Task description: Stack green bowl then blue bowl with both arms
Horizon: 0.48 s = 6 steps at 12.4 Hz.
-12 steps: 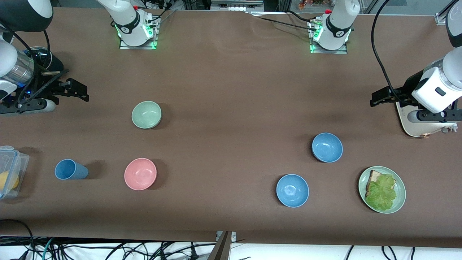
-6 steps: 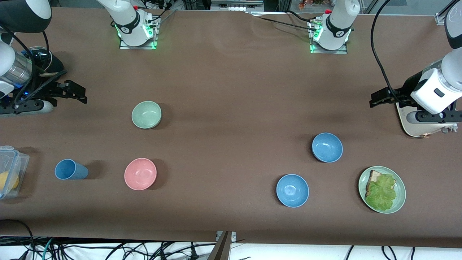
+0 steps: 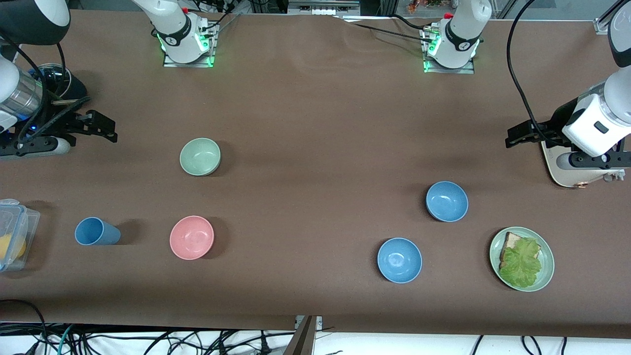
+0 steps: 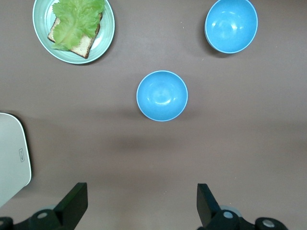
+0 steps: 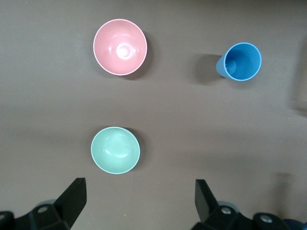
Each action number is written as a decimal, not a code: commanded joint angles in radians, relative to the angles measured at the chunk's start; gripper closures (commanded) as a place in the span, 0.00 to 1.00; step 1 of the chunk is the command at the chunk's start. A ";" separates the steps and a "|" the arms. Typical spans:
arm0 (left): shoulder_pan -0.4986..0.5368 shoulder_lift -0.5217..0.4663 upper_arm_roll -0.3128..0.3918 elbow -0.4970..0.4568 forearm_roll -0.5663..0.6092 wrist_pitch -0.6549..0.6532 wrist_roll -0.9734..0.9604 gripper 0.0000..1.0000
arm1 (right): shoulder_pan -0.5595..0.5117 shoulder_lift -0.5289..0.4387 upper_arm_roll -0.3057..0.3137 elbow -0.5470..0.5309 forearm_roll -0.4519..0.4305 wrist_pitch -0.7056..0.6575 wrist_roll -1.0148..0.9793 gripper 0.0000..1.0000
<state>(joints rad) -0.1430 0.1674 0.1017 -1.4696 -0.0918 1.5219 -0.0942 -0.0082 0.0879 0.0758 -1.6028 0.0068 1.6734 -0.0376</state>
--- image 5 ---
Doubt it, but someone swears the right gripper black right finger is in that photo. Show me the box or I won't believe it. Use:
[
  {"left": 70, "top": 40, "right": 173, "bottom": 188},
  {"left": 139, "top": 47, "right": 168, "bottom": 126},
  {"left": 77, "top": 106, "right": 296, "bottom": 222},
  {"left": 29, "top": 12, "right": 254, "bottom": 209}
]
[{"left": 191, "top": 179, "right": 291, "bottom": 230}]

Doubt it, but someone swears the blue ribbed cup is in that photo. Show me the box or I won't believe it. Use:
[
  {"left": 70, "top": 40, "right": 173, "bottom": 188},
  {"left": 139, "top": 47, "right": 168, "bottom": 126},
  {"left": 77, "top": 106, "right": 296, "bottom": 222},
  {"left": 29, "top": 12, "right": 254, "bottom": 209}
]
[{"left": 215, "top": 42, "right": 262, "bottom": 82}]

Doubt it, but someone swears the pink bowl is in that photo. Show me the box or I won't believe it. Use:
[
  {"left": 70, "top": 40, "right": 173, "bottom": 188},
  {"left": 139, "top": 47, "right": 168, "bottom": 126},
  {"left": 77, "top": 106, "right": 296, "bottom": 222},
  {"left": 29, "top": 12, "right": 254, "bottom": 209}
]
[{"left": 93, "top": 19, "right": 148, "bottom": 76}]

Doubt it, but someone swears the black round pot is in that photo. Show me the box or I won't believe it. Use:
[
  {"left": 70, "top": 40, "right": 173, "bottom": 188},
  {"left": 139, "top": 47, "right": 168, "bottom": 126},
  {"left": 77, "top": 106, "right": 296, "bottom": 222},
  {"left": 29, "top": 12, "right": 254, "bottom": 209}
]
[{"left": 283, "top": 218, "right": 307, "bottom": 230}]

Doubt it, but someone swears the green bowl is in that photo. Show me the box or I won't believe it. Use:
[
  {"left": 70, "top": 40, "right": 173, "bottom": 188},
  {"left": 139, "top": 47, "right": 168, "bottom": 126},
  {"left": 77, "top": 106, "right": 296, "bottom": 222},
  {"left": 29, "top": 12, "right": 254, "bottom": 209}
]
[{"left": 90, "top": 126, "right": 141, "bottom": 175}]

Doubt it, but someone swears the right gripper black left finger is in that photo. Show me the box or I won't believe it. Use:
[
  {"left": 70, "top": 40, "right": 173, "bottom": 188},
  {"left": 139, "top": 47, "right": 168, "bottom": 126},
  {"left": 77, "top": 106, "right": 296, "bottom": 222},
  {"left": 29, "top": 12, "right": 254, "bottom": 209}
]
[{"left": 0, "top": 177, "right": 88, "bottom": 230}]

